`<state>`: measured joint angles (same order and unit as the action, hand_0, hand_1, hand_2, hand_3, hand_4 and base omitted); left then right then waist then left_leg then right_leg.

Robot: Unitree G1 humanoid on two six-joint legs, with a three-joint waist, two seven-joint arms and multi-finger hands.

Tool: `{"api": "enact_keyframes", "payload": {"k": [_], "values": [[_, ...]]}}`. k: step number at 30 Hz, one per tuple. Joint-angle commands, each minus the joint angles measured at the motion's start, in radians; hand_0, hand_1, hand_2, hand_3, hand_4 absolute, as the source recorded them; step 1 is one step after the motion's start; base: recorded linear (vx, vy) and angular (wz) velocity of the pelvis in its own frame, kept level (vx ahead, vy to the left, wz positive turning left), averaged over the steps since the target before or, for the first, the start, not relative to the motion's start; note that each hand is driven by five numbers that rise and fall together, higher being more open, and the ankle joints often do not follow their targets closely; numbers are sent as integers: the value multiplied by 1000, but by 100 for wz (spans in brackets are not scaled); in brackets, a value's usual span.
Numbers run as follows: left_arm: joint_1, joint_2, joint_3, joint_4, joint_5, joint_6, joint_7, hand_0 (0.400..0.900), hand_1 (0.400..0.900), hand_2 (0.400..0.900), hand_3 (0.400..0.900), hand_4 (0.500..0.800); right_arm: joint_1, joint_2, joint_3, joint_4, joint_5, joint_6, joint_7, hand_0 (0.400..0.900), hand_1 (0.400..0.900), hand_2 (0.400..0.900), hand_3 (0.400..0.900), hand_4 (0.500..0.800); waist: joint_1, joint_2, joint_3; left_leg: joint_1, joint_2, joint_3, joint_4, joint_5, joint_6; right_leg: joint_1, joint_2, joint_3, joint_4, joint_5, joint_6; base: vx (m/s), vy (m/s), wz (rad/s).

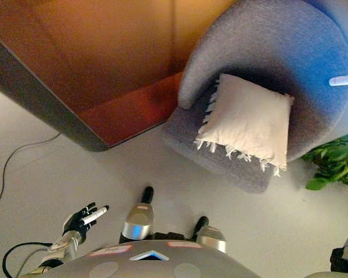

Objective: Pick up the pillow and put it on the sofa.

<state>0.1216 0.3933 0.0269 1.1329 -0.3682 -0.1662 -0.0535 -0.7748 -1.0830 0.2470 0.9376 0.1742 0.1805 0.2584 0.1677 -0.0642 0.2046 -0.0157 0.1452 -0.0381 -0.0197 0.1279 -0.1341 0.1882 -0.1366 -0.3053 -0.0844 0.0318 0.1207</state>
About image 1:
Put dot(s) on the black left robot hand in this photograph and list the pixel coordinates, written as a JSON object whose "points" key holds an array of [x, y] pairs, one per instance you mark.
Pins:
{"points": [[78, 221]]}

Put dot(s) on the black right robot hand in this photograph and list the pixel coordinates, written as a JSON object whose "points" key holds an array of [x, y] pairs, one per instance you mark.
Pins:
{"points": [[346, 79]]}

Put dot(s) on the white fringed throw pillow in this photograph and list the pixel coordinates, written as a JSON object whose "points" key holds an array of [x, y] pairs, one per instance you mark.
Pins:
{"points": [[249, 121]]}

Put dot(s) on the silver left robot leg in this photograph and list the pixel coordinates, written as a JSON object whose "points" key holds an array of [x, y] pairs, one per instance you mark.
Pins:
{"points": [[137, 223]]}

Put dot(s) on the silver robot leg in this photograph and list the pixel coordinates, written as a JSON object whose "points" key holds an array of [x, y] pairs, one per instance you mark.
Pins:
{"points": [[137, 223], [211, 239]]}

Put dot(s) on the black left robot foot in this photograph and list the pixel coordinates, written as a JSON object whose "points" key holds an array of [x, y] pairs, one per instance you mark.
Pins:
{"points": [[148, 195]]}

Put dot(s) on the black robot foot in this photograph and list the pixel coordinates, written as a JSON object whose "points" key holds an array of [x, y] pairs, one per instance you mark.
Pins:
{"points": [[148, 195], [201, 223]]}

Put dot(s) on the silver robot torso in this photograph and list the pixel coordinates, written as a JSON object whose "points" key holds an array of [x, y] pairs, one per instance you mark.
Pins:
{"points": [[150, 262]]}

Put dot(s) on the green leafy potted plant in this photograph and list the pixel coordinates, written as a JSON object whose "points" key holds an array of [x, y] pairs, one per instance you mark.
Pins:
{"points": [[333, 162]]}

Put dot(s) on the grey fabric armchair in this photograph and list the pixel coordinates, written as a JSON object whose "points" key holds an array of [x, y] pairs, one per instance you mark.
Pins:
{"points": [[266, 34]]}

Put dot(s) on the black right robot foot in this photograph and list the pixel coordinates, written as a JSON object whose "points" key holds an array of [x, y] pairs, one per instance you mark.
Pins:
{"points": [[201, 223]]}

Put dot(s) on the silver right robot leg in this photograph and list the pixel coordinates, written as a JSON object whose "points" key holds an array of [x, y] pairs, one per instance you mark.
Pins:
{"points": [[211, 239]]}

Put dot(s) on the brown wooden desk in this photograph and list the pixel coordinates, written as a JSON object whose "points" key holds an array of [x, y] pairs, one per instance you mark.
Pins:
{"points": [[90, 58]]}

